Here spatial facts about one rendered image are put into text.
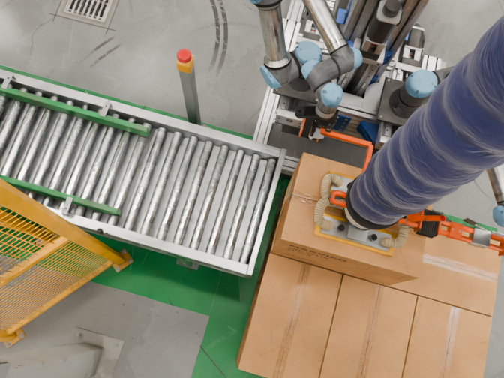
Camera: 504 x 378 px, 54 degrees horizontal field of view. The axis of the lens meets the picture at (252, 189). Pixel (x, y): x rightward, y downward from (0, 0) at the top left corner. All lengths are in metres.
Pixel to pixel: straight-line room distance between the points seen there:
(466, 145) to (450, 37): 2.91
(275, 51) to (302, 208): 0.66
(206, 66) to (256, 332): 1.87
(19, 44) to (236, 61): 1.49
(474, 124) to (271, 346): 1.79
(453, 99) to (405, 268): 1.21
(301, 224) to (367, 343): 0.83
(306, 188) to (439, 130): 1.07
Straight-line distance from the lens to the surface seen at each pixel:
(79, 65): 3.71
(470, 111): 1.08
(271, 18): 1.99
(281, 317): 2.61
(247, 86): 3.50
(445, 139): 1.18
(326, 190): 2.08
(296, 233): 2.11
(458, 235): 2.15
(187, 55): 2.42
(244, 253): 2.61
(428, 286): 2.80
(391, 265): 2.18
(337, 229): 2.11
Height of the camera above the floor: 3.14
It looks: 75 degrees down
